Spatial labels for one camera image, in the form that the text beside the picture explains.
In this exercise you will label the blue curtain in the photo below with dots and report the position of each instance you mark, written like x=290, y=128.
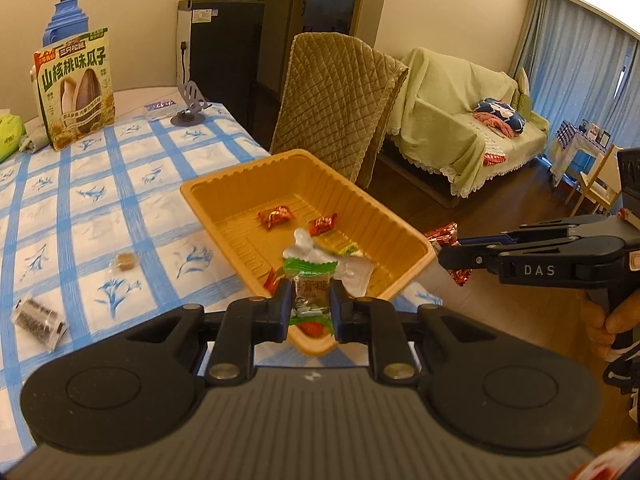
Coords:
x=575, y=60

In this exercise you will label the small blue white packet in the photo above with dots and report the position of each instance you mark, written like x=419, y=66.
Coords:
x=160, y=109

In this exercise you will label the small red packet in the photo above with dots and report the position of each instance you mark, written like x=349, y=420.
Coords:
x=494, y=159

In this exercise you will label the wooden chair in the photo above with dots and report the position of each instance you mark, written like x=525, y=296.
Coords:
x=597, y=180

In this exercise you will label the brown cube candy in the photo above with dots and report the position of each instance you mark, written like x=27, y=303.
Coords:
x=125, y=262

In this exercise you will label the picture frames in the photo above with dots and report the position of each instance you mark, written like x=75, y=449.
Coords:
x=595, y=132

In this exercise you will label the grey phone stand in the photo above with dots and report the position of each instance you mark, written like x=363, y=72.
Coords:
x=190, y=110

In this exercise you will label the blue thermos jug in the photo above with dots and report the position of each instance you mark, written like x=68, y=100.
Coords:
x=67, y=20

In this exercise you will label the green cushion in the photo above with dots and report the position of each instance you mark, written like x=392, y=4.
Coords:
x=526, y=92

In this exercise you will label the person's right hand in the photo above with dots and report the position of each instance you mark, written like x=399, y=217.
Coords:
x=600, y=325

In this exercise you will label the orange plastic tray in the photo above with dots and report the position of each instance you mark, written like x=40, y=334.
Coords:
x=240, y=195

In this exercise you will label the small red candy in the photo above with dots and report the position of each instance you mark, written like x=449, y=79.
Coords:
x=322, y=225

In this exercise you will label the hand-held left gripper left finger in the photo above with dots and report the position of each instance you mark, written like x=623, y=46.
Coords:
x=282, y=310

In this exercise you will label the green covered sofa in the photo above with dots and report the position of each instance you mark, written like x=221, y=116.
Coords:
x=440, y=110

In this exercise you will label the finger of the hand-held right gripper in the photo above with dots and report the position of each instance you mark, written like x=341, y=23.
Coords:
x=480, y=240
x=465, y=259

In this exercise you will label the red white printed packet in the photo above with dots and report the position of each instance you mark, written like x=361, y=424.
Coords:
x=450, y=235

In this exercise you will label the green sunflower seed bag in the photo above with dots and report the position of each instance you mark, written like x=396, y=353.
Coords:
x=75, y=90

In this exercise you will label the yellow green candy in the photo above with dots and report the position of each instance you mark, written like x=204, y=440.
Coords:
x=351, y=249

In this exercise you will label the blue checked tablecloth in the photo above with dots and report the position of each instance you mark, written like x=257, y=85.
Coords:
x=75, y=175

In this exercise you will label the red square snack packet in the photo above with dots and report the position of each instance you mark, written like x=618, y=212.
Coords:
x=274, y=280

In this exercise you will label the large shiny red candy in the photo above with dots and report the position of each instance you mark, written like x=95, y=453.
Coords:
x=275, y=217

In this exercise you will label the red wrapped candy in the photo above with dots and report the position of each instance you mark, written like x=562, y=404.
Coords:
x=311, y=329

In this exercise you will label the clear white plastic packet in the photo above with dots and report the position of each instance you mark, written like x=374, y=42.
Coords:
x=355, y=270

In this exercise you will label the black mini fridge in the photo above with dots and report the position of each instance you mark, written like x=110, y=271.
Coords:
x=225, y=55

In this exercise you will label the green tissue pack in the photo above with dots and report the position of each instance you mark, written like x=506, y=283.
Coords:
x=10, y=137

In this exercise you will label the grey cloth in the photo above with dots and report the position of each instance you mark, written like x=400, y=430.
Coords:
x=34, y=143

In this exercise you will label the blue patterned pillow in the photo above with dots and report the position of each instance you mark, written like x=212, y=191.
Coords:
x=500, y=110

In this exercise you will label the side table with checked cloth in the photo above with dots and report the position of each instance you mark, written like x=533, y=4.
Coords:
x=570, y=147

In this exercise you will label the quilted beige chair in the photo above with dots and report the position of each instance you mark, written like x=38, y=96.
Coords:
x=335, y=100

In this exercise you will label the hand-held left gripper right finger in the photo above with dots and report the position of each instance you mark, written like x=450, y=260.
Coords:
x=336, y=312

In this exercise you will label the black clear snack packet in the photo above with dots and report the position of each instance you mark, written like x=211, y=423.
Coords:
x=37, y=322

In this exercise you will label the pink cloth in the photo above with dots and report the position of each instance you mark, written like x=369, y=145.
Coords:
x=492, y=124

